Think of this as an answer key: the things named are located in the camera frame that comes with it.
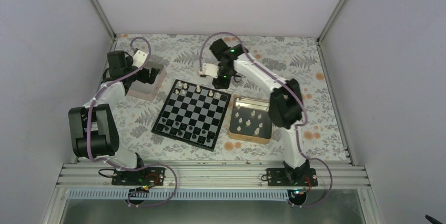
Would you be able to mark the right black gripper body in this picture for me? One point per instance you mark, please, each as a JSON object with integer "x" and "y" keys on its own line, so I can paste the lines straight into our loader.
{"x": 226, "y": 83}

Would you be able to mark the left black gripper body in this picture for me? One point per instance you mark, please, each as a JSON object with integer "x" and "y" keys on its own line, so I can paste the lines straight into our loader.
{"x": 132, "y": 78}

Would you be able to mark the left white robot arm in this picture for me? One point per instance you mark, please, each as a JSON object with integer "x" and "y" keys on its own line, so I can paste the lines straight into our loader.
{"x": 93, "y": 131}

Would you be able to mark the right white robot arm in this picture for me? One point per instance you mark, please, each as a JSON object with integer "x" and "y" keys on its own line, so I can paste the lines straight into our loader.
{"x": 285, "y": 102}

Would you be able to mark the black white chess board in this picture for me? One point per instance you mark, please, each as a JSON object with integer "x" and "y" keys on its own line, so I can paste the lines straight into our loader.
{"x": 191, "y": 117}

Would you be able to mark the pink metal tin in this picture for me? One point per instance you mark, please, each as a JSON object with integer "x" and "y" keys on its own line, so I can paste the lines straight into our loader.
{"x": 148, "y": 83}

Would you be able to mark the yellow metal tin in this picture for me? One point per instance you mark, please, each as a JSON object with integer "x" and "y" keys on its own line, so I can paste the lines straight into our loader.
{"x": 249, "y": 121}

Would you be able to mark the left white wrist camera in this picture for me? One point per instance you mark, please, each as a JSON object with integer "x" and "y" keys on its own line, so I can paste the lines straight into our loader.
{"x": 139, "y": 58}

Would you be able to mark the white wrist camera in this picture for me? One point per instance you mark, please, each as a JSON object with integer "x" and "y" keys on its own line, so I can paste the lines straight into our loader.
{"x": 208, "y": 70}
{"x": 139, "y": 58}

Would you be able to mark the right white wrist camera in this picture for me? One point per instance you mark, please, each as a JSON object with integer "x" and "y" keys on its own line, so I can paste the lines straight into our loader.
{"x": 208, "y": 70}

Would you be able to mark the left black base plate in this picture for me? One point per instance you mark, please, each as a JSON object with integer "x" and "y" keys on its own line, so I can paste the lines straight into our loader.
{"x": 147, "y": 177}

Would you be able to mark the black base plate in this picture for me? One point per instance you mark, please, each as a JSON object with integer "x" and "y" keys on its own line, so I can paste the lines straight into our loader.
{"x": 147, "y": 177}
{"x": 276, "y": 177}

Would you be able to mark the aluminium mounting rail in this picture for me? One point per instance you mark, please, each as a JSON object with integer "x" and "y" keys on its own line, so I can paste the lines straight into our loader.
{"x": 215, "y": 175}

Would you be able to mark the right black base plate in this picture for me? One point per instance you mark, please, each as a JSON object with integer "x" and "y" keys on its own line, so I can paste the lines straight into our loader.
{"x": 276, "y": 177}

